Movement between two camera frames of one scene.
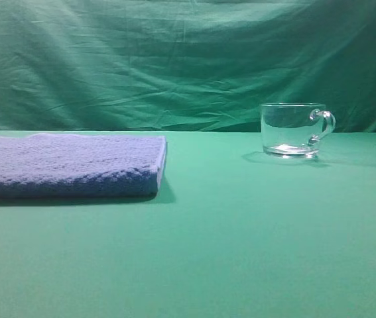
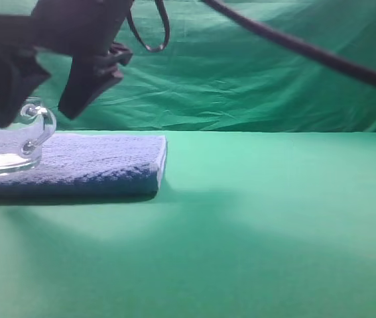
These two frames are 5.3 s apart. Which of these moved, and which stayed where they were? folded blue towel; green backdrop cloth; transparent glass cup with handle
Moved: transparent glass cup with handle
Stayed: green backdrop cloth; folded blue towel
